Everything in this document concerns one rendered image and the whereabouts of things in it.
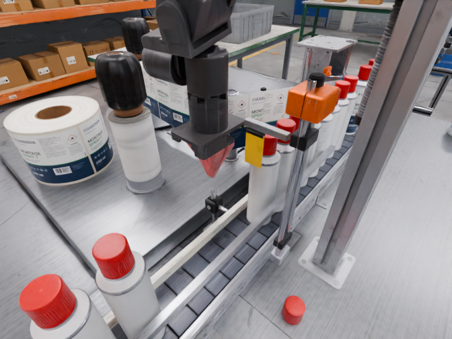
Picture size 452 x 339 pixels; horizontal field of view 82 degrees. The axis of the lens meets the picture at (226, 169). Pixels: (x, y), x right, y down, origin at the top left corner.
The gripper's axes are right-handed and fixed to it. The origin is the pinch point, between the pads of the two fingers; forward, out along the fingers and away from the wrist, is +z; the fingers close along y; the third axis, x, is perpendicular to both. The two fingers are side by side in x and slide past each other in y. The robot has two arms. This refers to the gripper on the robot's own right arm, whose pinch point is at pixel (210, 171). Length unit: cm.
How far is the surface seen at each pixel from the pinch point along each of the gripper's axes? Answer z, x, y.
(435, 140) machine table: 18, 30, -80
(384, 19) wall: 67, -148, -752
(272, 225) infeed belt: 13.8, 9.4, -7.8
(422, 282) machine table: 18.7, 36.5, -18.4
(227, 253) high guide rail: 5.7, 10.2, 7.5
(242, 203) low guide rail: 10.3, 2.8, -6.0
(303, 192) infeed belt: 13.7, 9.5, -20.8
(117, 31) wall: 60, -444, -235
